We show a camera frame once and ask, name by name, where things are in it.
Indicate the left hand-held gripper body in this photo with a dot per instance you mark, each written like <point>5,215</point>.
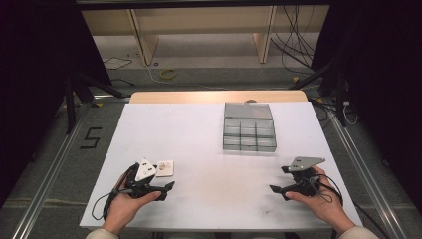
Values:
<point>145,170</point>

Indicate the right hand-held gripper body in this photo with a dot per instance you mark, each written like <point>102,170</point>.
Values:
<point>303,177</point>

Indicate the small white earring card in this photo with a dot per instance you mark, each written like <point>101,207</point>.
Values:
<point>165,168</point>

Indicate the clear plastic compartment box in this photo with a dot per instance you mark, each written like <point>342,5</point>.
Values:
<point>249,131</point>

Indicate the person's right hand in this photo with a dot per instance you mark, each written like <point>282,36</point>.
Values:
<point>320,204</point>

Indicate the person's left hand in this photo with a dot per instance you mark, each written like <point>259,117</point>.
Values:
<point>124,207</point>

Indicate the black metal stand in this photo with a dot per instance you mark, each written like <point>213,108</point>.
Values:
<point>331,83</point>
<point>74,96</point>

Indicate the yellow tape roll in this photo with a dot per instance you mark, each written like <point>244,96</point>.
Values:
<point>168,73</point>

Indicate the wooden table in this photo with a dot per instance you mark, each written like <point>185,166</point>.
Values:
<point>215,97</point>

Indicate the black curtain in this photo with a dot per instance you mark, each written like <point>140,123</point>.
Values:
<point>381,83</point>
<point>36,83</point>

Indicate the beige wooden shelf unit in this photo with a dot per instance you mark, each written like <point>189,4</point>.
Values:
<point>205,23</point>

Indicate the aluminium floor rail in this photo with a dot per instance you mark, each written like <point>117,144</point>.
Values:
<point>49,172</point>
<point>368,179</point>

